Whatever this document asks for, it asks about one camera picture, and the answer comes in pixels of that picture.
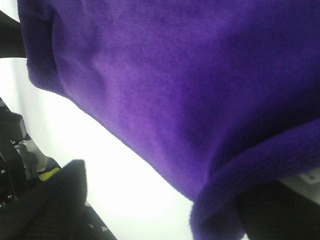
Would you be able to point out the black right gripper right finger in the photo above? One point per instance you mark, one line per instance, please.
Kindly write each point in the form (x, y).
(273, 211)

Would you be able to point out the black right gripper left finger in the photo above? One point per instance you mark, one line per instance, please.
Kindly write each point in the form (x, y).
(49, 211)

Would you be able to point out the purple towel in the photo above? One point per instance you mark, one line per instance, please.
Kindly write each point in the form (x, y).
(216, 95)

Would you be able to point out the dark robot base clutter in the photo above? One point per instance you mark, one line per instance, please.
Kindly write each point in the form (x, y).
(18, 175)

